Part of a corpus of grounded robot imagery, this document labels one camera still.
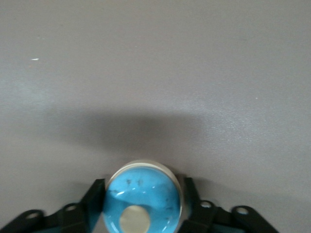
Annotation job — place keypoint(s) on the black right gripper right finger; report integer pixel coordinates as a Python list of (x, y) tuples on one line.
[(206, 218)]

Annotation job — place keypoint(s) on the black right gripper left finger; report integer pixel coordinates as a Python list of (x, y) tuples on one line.
[(73, 218)]

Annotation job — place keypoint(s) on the light blue call bell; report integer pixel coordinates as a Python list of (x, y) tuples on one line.
[(145, 189)]

